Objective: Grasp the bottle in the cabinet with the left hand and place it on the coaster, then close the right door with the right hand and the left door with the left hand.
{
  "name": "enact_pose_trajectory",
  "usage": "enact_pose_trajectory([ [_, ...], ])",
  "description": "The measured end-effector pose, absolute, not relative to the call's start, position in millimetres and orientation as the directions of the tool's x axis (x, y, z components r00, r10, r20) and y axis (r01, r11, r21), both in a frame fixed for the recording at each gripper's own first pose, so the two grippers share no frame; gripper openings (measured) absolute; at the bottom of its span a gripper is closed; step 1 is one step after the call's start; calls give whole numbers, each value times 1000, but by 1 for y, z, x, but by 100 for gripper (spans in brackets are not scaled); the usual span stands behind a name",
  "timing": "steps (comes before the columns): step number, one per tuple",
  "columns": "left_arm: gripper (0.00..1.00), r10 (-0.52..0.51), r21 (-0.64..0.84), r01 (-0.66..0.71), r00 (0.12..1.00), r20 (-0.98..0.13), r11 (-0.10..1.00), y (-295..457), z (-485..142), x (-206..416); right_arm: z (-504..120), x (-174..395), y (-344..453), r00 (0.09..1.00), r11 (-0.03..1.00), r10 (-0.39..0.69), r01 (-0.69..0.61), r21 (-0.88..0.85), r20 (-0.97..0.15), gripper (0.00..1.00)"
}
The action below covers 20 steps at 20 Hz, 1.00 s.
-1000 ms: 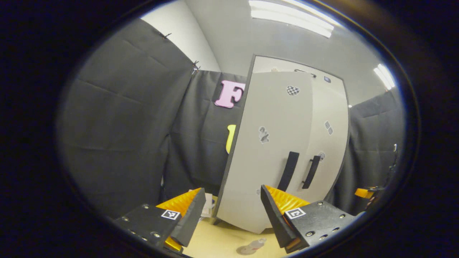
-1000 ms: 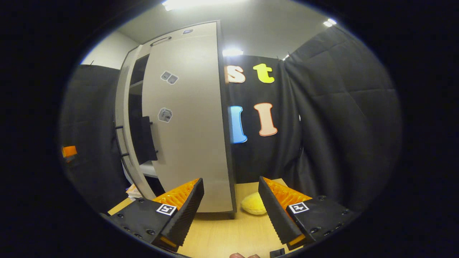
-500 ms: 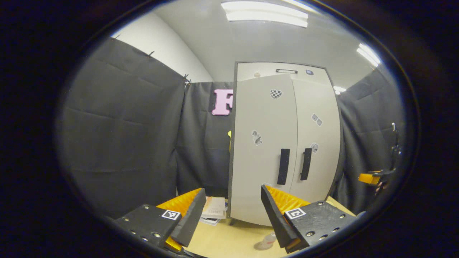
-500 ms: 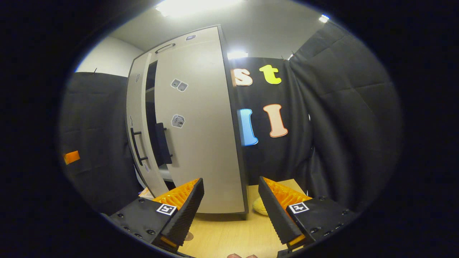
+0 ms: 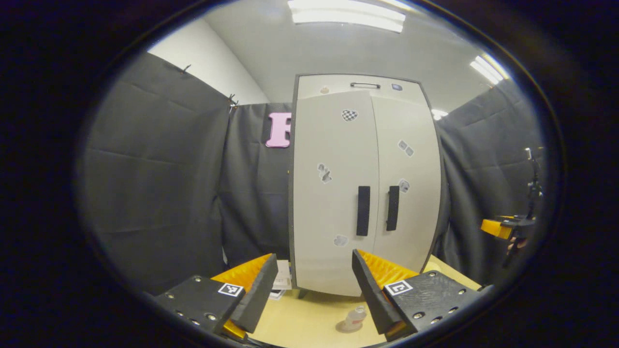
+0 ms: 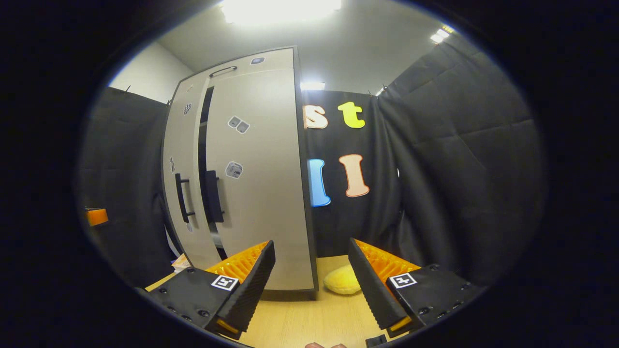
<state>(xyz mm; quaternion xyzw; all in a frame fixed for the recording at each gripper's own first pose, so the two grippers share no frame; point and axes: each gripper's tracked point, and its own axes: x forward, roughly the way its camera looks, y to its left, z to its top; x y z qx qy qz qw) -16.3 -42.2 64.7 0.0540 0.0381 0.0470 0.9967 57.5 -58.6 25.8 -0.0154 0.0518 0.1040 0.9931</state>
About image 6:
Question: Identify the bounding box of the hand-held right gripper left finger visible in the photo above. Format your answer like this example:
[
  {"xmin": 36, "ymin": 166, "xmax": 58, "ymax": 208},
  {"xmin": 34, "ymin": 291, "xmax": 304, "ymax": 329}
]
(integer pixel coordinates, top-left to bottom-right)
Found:
[{"xmin": 144, "ymin": 240, "xmax": 277, "ymax": 340}]

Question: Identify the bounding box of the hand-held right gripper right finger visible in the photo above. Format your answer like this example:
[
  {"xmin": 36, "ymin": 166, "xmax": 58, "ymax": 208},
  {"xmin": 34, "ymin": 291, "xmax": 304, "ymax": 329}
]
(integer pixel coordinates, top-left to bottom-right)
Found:
[{"xmin": 348, "ymin": 237, "xmax": 487, "ymax": 339}]

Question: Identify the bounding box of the white cabinet door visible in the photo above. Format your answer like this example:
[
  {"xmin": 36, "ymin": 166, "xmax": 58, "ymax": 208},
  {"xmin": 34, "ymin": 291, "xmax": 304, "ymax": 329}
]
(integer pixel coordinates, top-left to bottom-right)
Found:
[
  {"xmin": 197, "ymin": 68, "xmax": 316, "ymax": 291},
  {"xmin": 162, "ymin": 86, "xmax": 224, "ymax": 270}
]

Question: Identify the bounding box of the white and grey cabinet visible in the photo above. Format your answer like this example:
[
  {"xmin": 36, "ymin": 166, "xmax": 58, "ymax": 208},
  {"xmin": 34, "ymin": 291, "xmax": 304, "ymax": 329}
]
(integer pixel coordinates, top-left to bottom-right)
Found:
[{"xmin": 161, "ymin": 46, "xmax": 320, "ymax": 301}]

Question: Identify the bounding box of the yellow soft toy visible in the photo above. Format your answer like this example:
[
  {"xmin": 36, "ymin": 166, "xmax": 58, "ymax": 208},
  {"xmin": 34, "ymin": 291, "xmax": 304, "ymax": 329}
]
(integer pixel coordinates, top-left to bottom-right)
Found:
[{"xmin": 323, "ymin": 264, "xmax": 362, "ymax": 295}]

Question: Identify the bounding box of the small white printed box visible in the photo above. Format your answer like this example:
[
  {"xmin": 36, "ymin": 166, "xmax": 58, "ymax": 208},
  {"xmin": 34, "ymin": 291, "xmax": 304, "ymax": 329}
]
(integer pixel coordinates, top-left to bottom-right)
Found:
[{"xmin": 171, "ymin": 254, "xmax": 193, "ymax": 274}]

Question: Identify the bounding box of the black left door handle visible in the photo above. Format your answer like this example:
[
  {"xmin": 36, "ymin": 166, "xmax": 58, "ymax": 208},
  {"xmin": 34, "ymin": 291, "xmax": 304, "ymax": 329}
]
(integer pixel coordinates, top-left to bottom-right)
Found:
[{"xmin": 174, "ymin": 173, "xmax": 196, "ymax": 224}]

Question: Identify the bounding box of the black door handle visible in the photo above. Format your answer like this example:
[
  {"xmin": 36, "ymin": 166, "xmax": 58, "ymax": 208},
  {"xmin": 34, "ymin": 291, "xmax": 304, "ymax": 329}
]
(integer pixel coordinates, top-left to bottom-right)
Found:
[
  {"xmin": 174, "ymin": 173, "xmax": 196, "ymax": 224},
  {"xmin": 202, "ymin": 170, "xmax": 225, "ymax": 224}
]

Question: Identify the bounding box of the black right door handle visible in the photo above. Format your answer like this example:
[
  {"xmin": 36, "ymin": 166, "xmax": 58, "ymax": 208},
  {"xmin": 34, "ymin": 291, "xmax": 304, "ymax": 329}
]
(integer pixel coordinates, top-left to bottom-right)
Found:
[{"xmin": 202, "ymin": 170, "xmax": 225, "ymax": 224}]

